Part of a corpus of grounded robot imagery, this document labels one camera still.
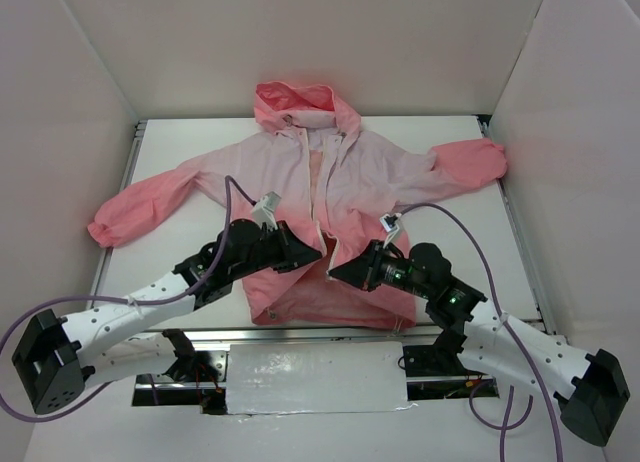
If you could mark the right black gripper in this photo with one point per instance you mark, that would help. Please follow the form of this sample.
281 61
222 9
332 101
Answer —
373 266

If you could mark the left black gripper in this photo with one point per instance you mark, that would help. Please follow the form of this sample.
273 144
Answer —
282 247

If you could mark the pink gradient hooded jacket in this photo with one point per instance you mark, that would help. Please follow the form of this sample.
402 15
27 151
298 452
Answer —
335 181

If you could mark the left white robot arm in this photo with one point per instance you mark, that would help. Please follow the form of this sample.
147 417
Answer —
58 358

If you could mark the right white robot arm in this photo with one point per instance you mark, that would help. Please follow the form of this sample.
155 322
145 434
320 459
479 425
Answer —
590 390

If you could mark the white foil-taped panel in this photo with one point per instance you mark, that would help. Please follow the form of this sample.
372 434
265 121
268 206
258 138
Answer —
286 379

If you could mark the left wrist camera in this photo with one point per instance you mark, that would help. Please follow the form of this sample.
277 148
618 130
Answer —
264 210

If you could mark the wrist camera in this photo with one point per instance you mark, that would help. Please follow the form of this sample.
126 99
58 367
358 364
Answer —
264 210
391 222

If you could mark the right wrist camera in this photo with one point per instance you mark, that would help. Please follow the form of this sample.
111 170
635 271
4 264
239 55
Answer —
391 222

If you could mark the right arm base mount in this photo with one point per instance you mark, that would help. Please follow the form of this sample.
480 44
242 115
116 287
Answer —
434 373

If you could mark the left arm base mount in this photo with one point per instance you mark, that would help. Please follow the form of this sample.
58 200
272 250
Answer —
195 378

